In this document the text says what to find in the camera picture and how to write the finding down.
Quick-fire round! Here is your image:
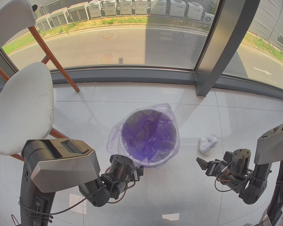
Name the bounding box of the white chair with wooden legs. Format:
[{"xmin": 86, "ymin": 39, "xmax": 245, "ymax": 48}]
[{"xmin": 0, "ymin": 0, "xmax": 80, "ymax": 162}]

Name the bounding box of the window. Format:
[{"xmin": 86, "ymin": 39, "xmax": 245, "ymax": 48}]
[{"xmin": 0, "ymin": 0, "xmax": 283, "ymax": 97}]

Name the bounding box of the black cable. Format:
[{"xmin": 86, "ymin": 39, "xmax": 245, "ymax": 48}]
[{"xmin": 11, "ymin": 185, "xmax": 106, "ymax": 224}]

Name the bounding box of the crumpled white paper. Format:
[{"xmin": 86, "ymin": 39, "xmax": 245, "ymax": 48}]
[{"xmin": 199, "ymin": 134, "xmax": 218, "ymax": 156}]

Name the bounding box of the white trash bin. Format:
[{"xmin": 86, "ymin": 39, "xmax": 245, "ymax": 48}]
[{"xmin": 118, "ymin": 107, "xmax": 180, "ymax": 165}]

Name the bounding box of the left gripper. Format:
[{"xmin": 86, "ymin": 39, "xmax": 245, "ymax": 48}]
[{"xmin": 111, "ymin": 166, "xmax": 144, "ymax": 196}]

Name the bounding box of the purple plastic bag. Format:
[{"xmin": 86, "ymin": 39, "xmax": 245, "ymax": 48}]
[{"xmin": 106, "ymin": 103, "xmax": 181, "ymax": 169}]

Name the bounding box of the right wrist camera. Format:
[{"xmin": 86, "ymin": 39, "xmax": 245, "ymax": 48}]
[{"xmin": 223, "ymin": 151, "xmax": 235, "ymax": 164}]

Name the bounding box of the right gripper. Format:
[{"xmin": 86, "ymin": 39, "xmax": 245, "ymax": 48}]
[{"xmin": 196, "ymin": 157, "xmax": 235, "ymax": 188}]

